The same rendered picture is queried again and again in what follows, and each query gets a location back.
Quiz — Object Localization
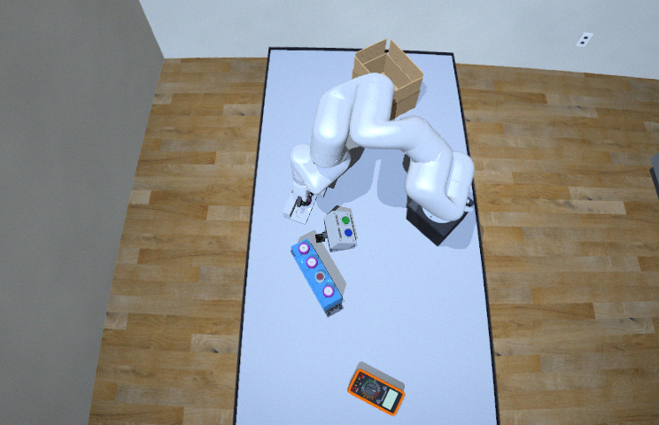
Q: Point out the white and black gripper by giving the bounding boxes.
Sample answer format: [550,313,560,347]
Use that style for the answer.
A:
[293,181,313,208]

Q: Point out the blue tube rack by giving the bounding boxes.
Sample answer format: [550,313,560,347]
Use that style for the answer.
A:
[291,238,342,312]

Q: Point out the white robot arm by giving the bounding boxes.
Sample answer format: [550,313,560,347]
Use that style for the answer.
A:
[290,73,475,223]

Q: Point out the brown cardboard box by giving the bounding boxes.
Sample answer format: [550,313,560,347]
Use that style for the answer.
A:
[352,38,424,120]

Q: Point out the light grey button panel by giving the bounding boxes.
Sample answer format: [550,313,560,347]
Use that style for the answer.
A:
[315,211,356,252]

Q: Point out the orange digital multimeter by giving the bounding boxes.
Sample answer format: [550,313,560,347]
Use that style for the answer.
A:
[348,369,405,416]

